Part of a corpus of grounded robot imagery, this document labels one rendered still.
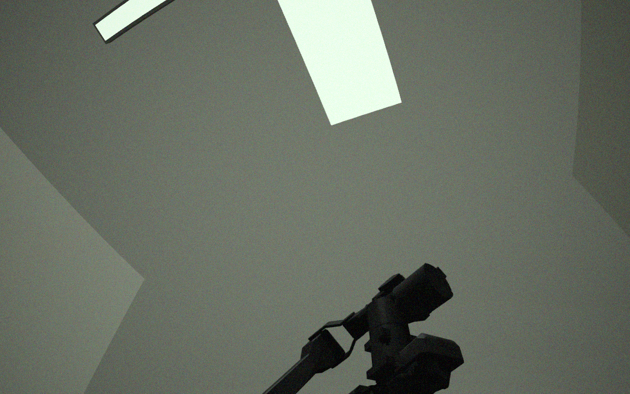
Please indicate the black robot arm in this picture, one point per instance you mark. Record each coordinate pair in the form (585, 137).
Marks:
(400, 301)

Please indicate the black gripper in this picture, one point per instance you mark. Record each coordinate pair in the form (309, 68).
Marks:
(402, 363)

